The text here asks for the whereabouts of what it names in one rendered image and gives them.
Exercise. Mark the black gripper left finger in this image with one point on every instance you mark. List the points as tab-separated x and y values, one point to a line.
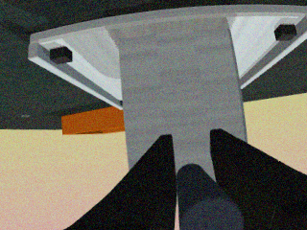
145	199

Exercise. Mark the orange rectangular tray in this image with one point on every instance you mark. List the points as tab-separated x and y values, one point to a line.
101	121

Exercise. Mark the dark grey cylinder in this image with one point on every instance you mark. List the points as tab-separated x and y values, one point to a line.
203	205

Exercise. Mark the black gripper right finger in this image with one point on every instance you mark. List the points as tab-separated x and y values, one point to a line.
271	195

